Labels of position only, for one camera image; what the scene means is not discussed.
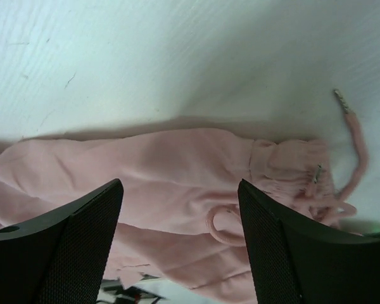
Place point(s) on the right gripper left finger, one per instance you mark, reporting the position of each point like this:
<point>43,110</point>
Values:
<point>60,256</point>

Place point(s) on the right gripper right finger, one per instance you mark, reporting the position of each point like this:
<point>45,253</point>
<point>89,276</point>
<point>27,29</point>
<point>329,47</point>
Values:
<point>297,260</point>

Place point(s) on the pink trousers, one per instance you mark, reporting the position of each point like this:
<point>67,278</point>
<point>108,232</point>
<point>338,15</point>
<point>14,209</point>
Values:
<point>180,214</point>

